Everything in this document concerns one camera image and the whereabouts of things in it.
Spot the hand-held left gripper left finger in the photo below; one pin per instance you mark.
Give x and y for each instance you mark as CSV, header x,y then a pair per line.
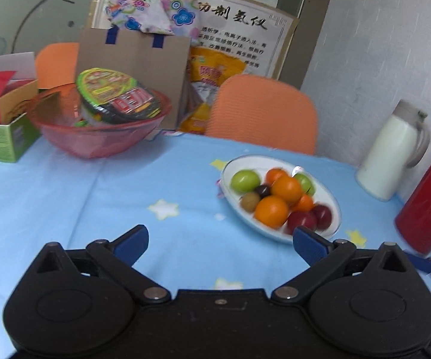
x,y
133,241

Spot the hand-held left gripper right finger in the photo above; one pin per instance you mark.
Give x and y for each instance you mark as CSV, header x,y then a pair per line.
x,y
309,243

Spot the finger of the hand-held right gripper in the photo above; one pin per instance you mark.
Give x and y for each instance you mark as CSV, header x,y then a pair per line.
x,y
424,264

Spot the red plum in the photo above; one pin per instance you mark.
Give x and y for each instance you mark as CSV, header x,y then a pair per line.
x,y
301,221
322,217

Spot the small orange mandarin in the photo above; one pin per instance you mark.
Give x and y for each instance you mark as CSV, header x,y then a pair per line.
x,y
304,202

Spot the large orange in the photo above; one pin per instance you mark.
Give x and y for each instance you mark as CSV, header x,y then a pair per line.
x,y
287,189
271,211

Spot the white plate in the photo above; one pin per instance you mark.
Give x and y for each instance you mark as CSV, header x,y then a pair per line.
x,y
325,193

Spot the green apple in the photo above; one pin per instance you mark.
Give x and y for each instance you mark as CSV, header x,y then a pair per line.
x,y
244,180
306,184

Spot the dark purple plum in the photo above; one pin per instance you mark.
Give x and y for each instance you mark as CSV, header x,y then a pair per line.
x,y
263,190

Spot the brown longan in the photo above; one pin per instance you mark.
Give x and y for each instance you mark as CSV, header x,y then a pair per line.
x,y
250,201

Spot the orange mandarin with stem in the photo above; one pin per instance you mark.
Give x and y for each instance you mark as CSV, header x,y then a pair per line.
x,y
276,175

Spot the blue printed tablecloth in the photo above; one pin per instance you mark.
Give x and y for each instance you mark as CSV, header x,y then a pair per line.
x,y
126,202

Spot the red thermos bottle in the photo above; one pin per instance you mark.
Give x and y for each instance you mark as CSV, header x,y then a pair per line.
x,y
428,202

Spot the pink plastic bowl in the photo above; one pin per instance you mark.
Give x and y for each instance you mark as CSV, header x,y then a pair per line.
x,y
99,134

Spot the white thermos jug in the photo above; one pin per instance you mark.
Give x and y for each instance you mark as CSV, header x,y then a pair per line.
x,y
391,157

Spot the orange chair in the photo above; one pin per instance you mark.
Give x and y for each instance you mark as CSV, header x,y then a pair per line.
x,y
264,116
56,63

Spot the instant noodle cup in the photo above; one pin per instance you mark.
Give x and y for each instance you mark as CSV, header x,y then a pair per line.
x,y
118,95

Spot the green cardboard box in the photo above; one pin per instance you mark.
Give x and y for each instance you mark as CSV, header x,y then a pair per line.
x,y
6,140

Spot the brown paper bag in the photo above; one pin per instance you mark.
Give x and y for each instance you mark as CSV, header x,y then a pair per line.
x,y
133,63

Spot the yellow carton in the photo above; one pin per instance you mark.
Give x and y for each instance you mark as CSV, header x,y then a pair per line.
x,y
17,99

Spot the yellow snack bag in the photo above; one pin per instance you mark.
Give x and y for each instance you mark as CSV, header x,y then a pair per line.
x,y
215,71

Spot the white paper sheet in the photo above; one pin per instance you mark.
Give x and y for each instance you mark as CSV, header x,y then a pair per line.
x,y
10,61

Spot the floral cloth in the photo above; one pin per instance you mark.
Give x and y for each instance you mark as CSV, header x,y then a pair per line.
x,y
144,7

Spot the wall poster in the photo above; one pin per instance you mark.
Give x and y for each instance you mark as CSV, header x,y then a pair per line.
x,y
245,26

